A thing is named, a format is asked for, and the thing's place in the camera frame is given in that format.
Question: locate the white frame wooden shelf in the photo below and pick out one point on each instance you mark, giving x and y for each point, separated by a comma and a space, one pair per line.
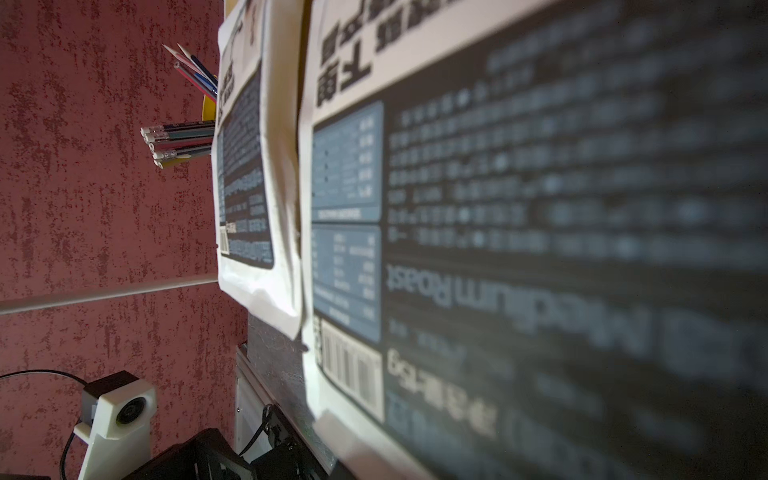
86, 215

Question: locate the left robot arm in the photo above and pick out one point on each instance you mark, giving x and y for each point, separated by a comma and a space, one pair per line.
207, 455

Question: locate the yellow pen bucket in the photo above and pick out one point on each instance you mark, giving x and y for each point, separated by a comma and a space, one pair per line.
209, 109

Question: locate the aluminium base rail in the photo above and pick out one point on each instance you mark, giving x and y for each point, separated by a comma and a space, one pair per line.
274, 377

